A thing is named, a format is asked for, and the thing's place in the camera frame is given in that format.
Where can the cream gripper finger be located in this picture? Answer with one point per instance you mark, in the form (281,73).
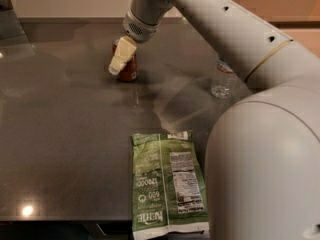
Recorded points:
(124,52)

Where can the green jalapeno chip bag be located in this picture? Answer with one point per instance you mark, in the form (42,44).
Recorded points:
(168,189)

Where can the red coke can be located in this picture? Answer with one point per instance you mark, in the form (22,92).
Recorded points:
(129,73)

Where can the grey round gripper body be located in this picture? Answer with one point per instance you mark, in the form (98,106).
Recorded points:
(139,30)

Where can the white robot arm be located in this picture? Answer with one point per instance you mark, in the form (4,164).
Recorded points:
(262,167)

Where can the clear plastic water bottle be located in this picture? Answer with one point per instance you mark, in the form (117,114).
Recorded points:
(224,80)

